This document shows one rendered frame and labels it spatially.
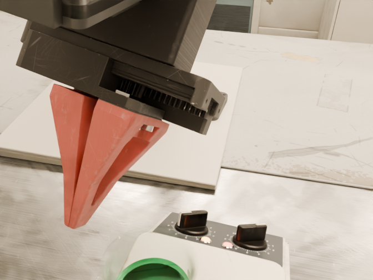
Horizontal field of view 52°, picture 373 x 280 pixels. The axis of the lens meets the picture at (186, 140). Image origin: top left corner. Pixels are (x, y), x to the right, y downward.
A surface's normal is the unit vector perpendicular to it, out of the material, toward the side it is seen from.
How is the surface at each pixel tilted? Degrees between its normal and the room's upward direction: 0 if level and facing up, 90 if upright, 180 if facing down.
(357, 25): 90
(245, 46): 0
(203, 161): 2
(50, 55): 52
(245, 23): 90
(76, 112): 73
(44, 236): 0
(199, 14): 98
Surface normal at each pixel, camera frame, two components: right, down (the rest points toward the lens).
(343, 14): -0.22, 0.58
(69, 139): -0.33, 0.31
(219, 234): 0.15, -0.98
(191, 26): 0.91, 0.35
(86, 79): -0.22, -0.03
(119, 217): 0.00, -0.80
